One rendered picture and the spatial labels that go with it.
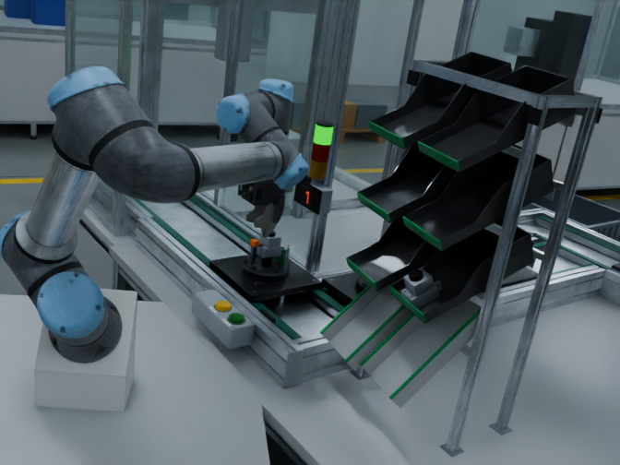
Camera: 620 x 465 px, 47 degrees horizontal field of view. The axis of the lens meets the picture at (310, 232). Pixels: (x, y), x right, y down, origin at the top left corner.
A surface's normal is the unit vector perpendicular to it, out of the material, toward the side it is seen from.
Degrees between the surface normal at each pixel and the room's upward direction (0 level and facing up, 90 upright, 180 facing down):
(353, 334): 45
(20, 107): 90
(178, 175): 80
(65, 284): 53
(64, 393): 90
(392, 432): 0
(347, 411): 0
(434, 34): 90
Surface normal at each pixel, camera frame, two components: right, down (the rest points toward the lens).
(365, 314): -0.54, -0.62
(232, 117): -0.58, 0.24
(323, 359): 0.58, 0.37
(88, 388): 0.07, 0.38
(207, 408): 0.14, -0.92
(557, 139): -0.87, 0.07
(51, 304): 0.22, -0.25
